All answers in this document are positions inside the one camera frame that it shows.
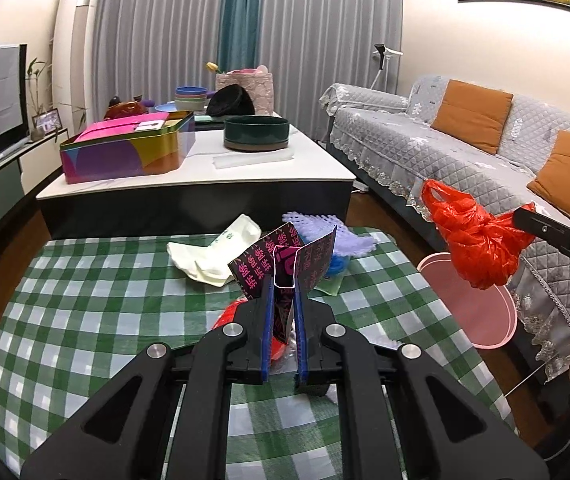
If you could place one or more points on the dark green round pot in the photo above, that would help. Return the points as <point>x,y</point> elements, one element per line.
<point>257,132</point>

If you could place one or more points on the crumpled red plastic bag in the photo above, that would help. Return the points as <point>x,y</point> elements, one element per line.
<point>227,317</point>

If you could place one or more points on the teal curtain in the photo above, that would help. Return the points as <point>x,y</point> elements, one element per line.
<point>237,15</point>

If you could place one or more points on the white standing air conditioner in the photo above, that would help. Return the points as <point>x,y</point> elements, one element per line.
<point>75,50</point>

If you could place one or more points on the black pink printed carton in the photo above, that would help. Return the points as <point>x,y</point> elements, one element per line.
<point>285,260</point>

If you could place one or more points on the colourful tin box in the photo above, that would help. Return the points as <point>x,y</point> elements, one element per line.
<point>120,152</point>

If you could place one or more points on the small photo frame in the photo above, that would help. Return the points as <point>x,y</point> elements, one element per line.
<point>46,121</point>

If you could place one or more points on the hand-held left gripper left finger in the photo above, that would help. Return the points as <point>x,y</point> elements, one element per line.
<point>267,330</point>

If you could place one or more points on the white power strip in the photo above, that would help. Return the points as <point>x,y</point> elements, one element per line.
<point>360,186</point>

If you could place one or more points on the white plastic bag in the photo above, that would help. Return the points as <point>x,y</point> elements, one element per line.
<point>215,252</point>

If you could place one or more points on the green snack packet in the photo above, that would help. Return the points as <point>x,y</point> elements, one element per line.
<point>329,286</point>

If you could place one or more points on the grey quilted sofa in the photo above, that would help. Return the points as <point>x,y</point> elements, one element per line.
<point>415,155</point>

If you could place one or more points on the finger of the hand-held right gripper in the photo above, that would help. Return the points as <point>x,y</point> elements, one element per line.
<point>540,224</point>

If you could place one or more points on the white top coffee table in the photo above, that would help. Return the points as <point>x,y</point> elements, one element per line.
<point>205,195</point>

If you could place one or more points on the pink plastic basin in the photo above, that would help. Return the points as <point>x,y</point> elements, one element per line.
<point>470,310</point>

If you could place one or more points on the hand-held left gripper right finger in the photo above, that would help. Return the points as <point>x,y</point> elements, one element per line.
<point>301,340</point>

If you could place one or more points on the bamboo plant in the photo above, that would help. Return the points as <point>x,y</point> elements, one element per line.
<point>36,90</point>

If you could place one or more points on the pink quilted basket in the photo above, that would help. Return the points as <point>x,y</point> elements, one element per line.
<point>260,91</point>

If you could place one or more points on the yellow artificial flower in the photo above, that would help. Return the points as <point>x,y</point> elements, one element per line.
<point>212,67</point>

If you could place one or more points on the stack of coloured bowls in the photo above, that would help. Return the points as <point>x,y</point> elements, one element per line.
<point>191,98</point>

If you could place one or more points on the blue plastic bag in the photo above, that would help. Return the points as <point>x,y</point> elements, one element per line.
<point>339,264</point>

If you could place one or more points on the grey curtain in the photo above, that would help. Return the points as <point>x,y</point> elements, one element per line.
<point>155,35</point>

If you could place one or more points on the blue plate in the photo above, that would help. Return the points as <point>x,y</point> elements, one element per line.
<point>165,108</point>

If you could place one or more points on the green checked tablecloth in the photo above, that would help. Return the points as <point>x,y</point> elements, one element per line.
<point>90,320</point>

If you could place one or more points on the red plastic bag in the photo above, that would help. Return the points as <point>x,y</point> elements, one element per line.
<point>227,317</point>
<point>475,240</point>

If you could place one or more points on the red teapot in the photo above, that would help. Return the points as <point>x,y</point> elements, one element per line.
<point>125,109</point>

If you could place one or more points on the black hat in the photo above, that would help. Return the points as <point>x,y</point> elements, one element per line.
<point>230,101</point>

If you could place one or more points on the light green mat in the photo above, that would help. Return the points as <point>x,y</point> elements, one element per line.
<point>207,118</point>

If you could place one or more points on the white floor lamp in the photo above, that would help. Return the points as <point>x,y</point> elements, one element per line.
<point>381,67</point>

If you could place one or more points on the purple foam net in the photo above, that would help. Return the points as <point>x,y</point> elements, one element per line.
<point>355,242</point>

